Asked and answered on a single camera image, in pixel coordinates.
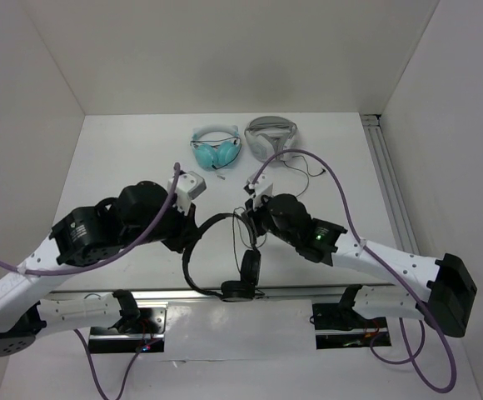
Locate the aluminium rail front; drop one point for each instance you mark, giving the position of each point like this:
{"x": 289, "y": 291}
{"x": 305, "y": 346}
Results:
{"x": 241, "y": 292}

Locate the aluminium rail right side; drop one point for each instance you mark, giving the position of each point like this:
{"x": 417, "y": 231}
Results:
{"x": 391, "y": 191}

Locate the grey white headphones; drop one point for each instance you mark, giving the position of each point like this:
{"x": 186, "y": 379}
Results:
{"x": 270, "y": 135}

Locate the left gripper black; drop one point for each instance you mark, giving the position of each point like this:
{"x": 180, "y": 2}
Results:
{"x": 187, "y": 230}

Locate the black headphones with cable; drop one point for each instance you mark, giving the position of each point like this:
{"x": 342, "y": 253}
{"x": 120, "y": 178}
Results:
{"x": 217, "y": 255}

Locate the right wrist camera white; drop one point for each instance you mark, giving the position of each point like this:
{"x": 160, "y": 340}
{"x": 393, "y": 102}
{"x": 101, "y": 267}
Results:
{"x": 258, "y": 190}

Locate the teal headphones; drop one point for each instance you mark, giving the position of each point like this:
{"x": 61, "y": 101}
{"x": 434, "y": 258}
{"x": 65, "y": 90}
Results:
{"x": 216, "y": 153}

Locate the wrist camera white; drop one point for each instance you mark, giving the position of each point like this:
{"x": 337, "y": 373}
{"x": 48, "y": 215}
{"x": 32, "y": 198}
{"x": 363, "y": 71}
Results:
{"x": 258, "y": 190}
{"x": 190, "y": 185}

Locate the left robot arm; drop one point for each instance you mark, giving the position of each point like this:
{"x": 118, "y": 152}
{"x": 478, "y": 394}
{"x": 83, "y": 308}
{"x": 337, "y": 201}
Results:
{"x": 142, "y": 213}

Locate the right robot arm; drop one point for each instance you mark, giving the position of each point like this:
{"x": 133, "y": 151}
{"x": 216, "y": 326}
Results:
{"x": 437, "y": 291}

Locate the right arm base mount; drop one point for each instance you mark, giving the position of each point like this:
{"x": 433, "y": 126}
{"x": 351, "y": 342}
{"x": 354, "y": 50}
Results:
{"x": 338, "y": 329}

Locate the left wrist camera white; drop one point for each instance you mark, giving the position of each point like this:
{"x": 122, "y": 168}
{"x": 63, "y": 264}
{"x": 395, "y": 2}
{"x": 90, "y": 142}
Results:
{"x": 190, "y": 185}

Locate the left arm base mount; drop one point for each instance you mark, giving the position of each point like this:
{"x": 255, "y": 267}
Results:
{"x": 147, "y": 334}

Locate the aluminium rail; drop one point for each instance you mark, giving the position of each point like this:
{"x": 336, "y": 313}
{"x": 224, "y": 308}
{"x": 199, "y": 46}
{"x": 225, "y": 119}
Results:
{"x": 391, "y": 191}
{"x": 241, "y": 292}

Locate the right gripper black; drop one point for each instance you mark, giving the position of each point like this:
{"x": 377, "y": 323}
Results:
{"x": 253, "y": 214}

